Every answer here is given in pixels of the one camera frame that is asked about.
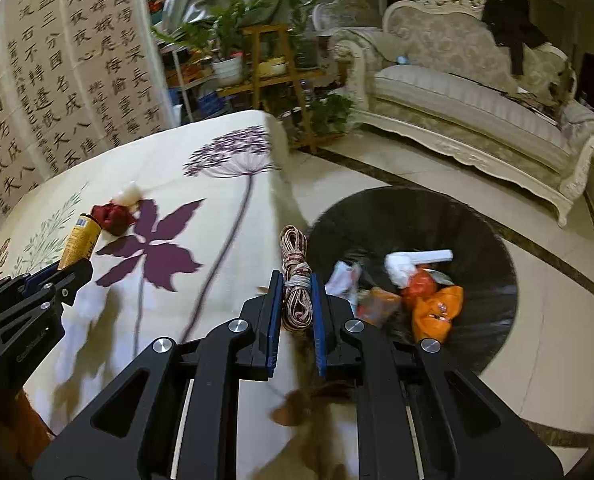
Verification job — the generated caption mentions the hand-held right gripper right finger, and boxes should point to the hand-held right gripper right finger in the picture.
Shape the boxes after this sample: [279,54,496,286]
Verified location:
[311,274,562,480]

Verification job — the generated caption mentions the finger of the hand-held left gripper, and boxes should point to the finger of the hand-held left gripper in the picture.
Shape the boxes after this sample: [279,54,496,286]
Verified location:
[42,258,94,306]
[0,264,60,311]

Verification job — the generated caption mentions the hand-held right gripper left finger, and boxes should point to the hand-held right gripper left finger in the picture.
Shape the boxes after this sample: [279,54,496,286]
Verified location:
[33,270,284,480]

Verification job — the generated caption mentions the yellow can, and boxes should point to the yellow can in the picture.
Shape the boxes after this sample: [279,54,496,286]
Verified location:
[58,214,102,272]

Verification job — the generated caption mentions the brown rope bundle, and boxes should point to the brown rope bundle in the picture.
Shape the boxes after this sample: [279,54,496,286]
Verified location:
[279,225,314,332]

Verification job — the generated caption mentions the orange plastic bag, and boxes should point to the orange plastic bag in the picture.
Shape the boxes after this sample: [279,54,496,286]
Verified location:
[402,267,465,345]

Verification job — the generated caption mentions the black round bin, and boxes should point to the black round bin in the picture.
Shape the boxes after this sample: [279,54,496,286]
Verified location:
[304,186,520,376]

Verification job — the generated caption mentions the white plastic wrapper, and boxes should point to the white plastic wrapper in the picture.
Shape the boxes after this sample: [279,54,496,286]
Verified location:
[325,260,362,301]

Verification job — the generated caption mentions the orange red snack packet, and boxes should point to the orange red snack packet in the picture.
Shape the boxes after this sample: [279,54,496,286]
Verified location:
[357,287,402,326]

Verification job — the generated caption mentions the red crumpled wrapper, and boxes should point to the red crumpled wrapper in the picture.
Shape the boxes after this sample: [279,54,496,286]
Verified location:
[91,202,138,236]

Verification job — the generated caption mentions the brown wooden furniture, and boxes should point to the brown wooden furniture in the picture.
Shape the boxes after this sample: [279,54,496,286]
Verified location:
[7,390,52,461]

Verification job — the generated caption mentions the beige crumpled paper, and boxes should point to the beige crumpled paper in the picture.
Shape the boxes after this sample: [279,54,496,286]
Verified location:
[114,181,145,207]

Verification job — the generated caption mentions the white crumpled tissue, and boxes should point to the white crumpled tissue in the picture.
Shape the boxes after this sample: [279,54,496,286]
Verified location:
[384,249,454,286]

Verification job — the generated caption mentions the floral printed tablecloth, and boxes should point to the floral printed tablecloth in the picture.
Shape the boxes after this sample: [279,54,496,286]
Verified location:
[0,110,328,480]

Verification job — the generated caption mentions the small leafy plant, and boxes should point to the small leafy plant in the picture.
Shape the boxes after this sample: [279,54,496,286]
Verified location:
[307,92,355,136]

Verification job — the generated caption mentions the blue crate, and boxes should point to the blue crate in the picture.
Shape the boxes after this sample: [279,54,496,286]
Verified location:
[169,85,228,116]

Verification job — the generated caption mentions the white metal rack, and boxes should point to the white metal rack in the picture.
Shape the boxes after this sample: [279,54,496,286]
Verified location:
[159,45,218,123]

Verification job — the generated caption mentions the yellow flower pot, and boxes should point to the yellow flower pot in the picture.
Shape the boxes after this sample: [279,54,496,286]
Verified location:
[257,57,288,78]

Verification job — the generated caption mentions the potted plant in white pot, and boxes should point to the potted plant in white pot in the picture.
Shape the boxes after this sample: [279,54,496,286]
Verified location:
[152,0,272,88]

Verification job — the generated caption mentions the ornate cream sofa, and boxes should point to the ornate cream sofa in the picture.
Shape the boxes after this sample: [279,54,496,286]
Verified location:
[329,0,594,228]

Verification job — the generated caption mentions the wooden plant stand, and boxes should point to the wooden plant stand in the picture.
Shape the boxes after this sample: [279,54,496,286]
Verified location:
[217,25,350,153]

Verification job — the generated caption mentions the magazines on sofa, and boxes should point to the magazines on sofa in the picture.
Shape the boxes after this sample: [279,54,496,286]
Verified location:
[517,87,560,126]

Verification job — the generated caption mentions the ornate cream armchair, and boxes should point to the ornate cream armchair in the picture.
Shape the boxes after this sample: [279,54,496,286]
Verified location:
[312,0,385,68]

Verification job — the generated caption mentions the black garment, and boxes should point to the black garment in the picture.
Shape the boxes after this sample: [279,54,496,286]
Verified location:
[482,0,550,78]

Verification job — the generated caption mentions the calligraphy wall hanging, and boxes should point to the calligraphy wall hanging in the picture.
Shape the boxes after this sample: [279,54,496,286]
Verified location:
[0,0,175,271]

